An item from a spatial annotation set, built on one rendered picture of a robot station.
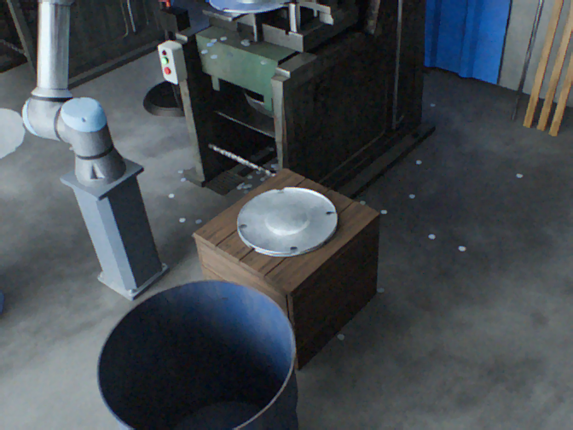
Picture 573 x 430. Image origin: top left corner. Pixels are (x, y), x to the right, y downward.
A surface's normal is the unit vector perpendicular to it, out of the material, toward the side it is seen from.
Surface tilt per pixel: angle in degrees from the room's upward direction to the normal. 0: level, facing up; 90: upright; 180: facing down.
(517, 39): 90
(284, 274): 0
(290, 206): 0
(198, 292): 88
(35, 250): 0
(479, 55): 90
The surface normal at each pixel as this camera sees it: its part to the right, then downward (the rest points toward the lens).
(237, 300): -0.37, 0.59
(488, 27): -0.66, 0.52
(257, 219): -0.07, -0.76
